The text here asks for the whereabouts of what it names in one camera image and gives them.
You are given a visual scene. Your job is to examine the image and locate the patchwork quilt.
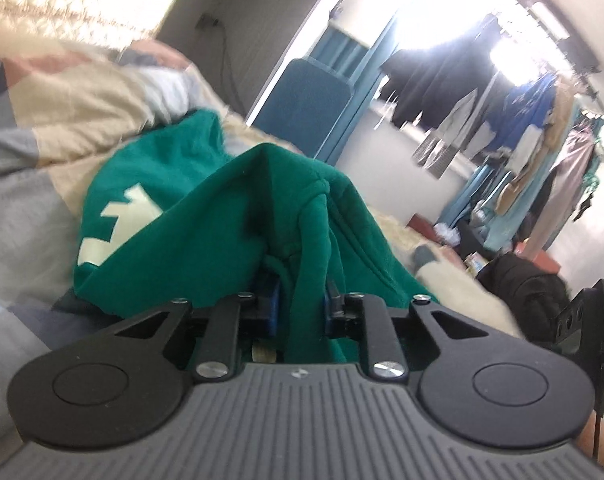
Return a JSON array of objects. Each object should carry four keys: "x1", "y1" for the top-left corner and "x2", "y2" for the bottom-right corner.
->
[{"x1": 0, "y1": 27, "x2": 463, "y2": 466}]

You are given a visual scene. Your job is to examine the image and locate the black hanging garment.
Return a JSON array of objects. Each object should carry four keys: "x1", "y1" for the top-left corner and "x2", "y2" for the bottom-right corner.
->
[{"x1": 379, "y1": 12, "x2": 503, "y2": 133}]

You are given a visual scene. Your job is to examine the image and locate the person's right forearm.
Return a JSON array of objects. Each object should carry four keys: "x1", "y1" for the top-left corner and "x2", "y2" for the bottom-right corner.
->
[{"x1": 577, "y1": 410, "x2": 604, "y2": 463}]

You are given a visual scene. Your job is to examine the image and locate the pink hanging garment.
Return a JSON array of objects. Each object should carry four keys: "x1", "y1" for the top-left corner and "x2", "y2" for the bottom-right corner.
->
[{"x1": 524, "y1": 120, "x2": 604, "y2": 261}]

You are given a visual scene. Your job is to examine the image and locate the teal hanging garment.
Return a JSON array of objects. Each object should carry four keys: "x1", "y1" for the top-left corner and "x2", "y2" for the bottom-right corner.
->
[{"x1": 579, "y1": 112, "x2": 604, "y2": 196}]

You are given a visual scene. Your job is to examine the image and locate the dark red cabinet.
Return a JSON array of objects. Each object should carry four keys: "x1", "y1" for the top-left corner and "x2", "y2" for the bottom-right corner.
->
[{"x1": 409, "y1": 212, "x2": 439, "y2": 237}]

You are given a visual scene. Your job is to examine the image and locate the light blue hanging clothes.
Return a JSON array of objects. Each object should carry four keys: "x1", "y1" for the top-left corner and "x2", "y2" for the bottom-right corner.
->
[{"x1": 439, "y1": 152, "x2": 550, "y2": 256}]

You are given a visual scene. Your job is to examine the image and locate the blue hanging garment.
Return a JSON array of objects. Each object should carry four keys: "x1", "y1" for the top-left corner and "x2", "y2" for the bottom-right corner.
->
[{"x1": 477, "y1": 72, "x2": 558, "y2": 158}]

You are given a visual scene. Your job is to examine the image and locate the clear plastic bag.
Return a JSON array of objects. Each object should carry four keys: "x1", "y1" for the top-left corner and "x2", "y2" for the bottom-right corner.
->
[{"x1": 431, "y1": 224, "x2": 460, "y2": 246}]

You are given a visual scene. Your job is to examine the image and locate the blue padded chair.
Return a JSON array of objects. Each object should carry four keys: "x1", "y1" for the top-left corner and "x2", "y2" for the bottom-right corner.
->
[{"x1": 254, "y1": 58, "x2": 355, "y2": 166}]

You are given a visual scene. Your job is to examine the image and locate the grey white hanging garment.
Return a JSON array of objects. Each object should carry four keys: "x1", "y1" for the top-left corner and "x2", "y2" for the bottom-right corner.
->
[{"x1": 434, "y1": 87, "x2": 483, "y2": 153}]

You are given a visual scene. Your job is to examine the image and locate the striped cloth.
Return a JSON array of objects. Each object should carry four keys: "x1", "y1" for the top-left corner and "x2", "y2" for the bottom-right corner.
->
[{"x1": 412, "y1": 132, "x2": 455, "y2": 178}]

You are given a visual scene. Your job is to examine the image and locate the stack of books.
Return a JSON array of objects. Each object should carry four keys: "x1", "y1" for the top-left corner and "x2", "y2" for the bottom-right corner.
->
[{"x1": 463, "y1": 251, "x2": 489, "y2": 277}]

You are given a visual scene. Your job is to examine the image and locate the white fluffy blanket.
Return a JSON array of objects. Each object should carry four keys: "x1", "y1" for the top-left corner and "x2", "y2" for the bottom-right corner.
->
[{"x1": 382, "y1": 212, "x2": 528, "y2": 341}]

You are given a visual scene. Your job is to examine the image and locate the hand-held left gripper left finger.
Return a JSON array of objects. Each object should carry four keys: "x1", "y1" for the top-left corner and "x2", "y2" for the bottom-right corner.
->
[{"x1": 114, "y1": 272, "x2": 283, "y2": 381}]

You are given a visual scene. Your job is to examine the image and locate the tan fur-collared coat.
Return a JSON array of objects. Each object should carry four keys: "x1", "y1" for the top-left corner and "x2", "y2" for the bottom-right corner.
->
[{"x1": 497, "y1": 77, "x2": 580, "y2": 213}]

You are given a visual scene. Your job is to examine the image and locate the black cable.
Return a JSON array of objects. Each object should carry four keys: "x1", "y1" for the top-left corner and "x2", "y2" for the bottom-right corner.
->
[{"x1": 217, "y1": 20, "x2": 248, "y2": 116}]

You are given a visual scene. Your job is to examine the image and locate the black jacket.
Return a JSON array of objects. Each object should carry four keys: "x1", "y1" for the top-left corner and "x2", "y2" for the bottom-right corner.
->
[{"x1": 477, "y1": 254, "x2": 575, "y2": 343}]

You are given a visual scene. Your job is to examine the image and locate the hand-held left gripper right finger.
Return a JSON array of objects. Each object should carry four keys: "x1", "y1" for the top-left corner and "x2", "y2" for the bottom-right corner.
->
[{"x1": 323, "y1": 280, "x2": 488, "y2": 383}]

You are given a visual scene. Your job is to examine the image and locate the green hoodie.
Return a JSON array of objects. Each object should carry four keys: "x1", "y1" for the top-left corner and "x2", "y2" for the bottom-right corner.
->
[{"x1": 73, "y1": 109, "x2": 438, "y2": 366}]

